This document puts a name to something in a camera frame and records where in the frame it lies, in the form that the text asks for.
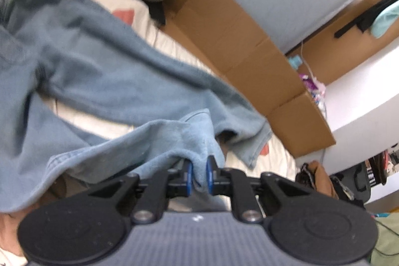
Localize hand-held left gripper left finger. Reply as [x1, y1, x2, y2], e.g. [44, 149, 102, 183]
[89, 160, 192, 224]

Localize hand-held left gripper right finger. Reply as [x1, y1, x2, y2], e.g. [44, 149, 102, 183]
[207, 155, 312, 224]

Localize blue denim pants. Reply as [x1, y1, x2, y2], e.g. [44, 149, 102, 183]
[0, 0, 272, 213]

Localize brown pillow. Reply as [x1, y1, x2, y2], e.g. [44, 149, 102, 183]
[296, 160, 339, 199]

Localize purple and white packet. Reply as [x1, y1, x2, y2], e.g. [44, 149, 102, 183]
[298, 73, 325, 107]

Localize cream bear print blanket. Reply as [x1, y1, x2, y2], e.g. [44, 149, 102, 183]
[0, 0, 297, 266]

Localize folded cardboard sheet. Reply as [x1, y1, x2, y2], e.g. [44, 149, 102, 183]
[156, 0, 336, 157]

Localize tall cardboard panel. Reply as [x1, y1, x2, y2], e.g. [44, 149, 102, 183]
[285, 0, 399, 86]

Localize teal towel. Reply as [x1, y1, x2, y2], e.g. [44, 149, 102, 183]
[372, 1, 399, 39]

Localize black strap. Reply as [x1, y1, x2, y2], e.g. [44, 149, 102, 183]
[334, 0, 399, 39]

